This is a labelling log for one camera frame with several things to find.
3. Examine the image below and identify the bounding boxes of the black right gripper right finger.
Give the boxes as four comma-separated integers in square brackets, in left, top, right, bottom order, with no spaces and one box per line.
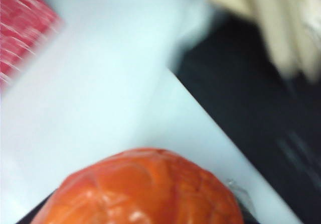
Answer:
[235,198,254,224]

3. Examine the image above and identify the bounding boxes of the glossy orange fruit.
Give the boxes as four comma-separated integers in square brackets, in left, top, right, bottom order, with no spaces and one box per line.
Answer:
[32,147,245,224]

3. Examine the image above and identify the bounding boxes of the black desk mat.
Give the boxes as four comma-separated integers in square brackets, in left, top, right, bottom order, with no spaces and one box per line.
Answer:
[168,15,321,224]

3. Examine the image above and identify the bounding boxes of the beige desk calendar stand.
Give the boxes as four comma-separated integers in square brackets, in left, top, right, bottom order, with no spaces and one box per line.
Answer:
[193,0,321,84]

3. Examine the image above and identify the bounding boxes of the red Trudi paper bag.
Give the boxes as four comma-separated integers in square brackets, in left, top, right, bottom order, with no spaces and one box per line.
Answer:
[0,0,65,90]

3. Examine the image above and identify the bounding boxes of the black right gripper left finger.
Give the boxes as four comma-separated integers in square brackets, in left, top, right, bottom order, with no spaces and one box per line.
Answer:
[15,190,60,224]

